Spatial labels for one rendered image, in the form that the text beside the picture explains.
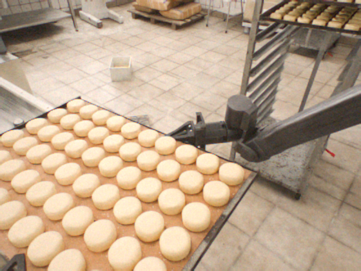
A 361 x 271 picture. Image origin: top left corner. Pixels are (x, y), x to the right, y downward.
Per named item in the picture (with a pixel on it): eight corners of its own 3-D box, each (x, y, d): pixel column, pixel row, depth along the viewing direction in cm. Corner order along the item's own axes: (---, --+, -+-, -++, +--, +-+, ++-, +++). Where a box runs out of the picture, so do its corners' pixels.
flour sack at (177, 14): (179, 22, 428) (179, 11, 418) (158, 17, 447) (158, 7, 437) (204, 11, 473) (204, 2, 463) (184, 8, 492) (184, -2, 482)
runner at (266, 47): (256, 60, 137) (256, 55, 135) (251, 59, 138) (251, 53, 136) (298, 26, 177) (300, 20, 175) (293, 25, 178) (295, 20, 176)
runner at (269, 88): (244, 119, 159) (245, 115, 158) (240, 117, 161) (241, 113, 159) (283, 77, 200) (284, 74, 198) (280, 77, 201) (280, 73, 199)
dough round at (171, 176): (164, 163, 61) (163, 156, 59) (184, 169, 59) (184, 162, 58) (153, 178, 57) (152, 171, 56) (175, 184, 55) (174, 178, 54)
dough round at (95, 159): (105, 165, 61) (103, 159, 60) (82, 169, 60) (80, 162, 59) (106, 151, 65) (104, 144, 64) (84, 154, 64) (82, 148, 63)
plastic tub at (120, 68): (114, 70, 324) (111, 56, 313) (133, 69, 325) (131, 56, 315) (111, 81, 300) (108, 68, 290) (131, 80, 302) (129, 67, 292)
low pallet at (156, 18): (127, 17, 485) (126, 10, 478) (158, 8, 534) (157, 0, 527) (180, 31, 427) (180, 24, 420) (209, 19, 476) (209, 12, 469)
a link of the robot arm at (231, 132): (247, 144, 70) (241, 128, 74) (253, 126, 65) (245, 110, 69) (221, 147, 70) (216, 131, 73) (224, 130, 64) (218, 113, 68)
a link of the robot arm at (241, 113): (253, 165, 65) (271, 144, 69) (264, 133, 56) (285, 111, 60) (213, 139, 70) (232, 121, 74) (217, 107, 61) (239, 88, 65)
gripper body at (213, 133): (193, 111, 68) (222, 108, 69) (193, 142, 75) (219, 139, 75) (198, 126, 63) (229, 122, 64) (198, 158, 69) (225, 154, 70)
